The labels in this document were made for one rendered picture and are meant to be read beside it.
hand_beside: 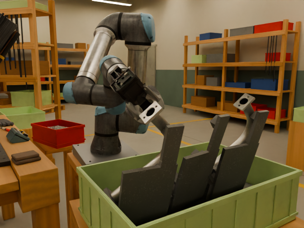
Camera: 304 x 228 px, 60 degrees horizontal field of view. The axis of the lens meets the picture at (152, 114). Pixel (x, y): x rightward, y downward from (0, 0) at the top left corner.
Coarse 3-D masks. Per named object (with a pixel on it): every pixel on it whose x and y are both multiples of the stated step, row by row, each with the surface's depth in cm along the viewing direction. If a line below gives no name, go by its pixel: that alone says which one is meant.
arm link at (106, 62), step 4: (108, 56) 87; (112, 56) 87; (104, 60) 85; (108, 60) 84; (112, 60) 83; (116, 60) 83; (120, 60) 86; (100, 64) 87; (104, 64) 84; (108, 64) 82; (112, 64) 81; (124, 64) 83; (100, 68) 87; (104, 68) 83; (108, 68) 81; (104, 72) 83; (104, 76) 85; (104, 80) 86; (104, 84) 87; (108, 84) 85
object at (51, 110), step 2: (52, 96) 840; (52, 98) 840; (52, 100) 841; (52, 102) 841; (62, 106) 828; (64, 106) 834; (46, 108) 780; (48, 108) 769; (50, 108) 771; (52, 108) 781; (54, 108) 842; (62, 108) 829; (64, 108) 835; (44, 110) 806; (46, 110) 806; (48, 110) 816; (50, 110) 778; (52, 110) 781; (48, 112) 772; (50, 112) 772; (52, 112) 782
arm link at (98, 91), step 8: (96, 88) 89; (104, 88) 87; (96, 96) 89; (104, 96) 88; (112, 96) 87; (96, 104) 91; (104, 104) 90; (112, 104) 89; (120, 104) 89; (112, 112) 90; (120, 112) 91
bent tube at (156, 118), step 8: (152, 104) 64; (144, 112) 64; (152, 112) 65; (160, 112) 62; (144, 120) 62; (152, 120) 63; (160, 120) 63; (160, 128) 65; (160, 152) 71; (152, 160) 71; (112, 192) 71
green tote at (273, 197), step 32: (128, 160) 97; (256, 160) 99; (96, 192) 72; (256, 192) 74; (288, 192) 83; (96, 224) 76; (128, 224) 56; (160, 224) 57; (192, 224) 63; (224, 224) 69; (256, 224) 77
